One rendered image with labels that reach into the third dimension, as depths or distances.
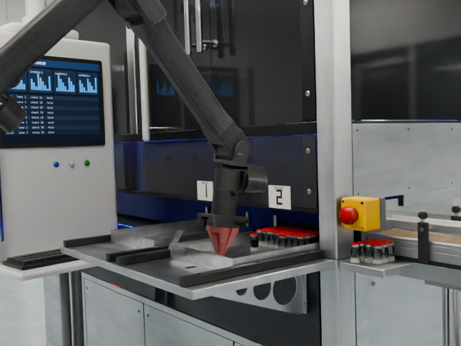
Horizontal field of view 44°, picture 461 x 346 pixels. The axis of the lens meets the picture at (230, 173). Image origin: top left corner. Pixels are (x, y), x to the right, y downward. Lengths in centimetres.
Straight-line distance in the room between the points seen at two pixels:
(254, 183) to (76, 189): 94
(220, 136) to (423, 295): 77
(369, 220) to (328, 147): 20
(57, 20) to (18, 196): 101
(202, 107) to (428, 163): 71
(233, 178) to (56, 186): 92
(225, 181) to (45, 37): 48
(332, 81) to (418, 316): 70
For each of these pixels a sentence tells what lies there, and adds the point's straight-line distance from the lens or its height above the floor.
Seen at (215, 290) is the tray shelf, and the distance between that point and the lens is 117.
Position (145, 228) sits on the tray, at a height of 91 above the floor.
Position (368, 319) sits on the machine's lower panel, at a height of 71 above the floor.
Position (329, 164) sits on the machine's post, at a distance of 136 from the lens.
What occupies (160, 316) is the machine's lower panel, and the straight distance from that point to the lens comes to 210.
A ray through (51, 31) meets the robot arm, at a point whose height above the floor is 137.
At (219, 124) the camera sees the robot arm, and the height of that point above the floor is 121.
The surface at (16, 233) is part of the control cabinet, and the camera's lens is 200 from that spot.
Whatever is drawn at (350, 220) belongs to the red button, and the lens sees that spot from 129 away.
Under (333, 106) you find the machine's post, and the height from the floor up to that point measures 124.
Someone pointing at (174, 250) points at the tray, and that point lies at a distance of 144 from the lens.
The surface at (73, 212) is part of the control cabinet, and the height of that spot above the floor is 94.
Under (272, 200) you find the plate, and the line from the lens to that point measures 151.
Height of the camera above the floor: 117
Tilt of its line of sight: 3 degrees down
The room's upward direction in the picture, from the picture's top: 2 degrees counter-clockwise
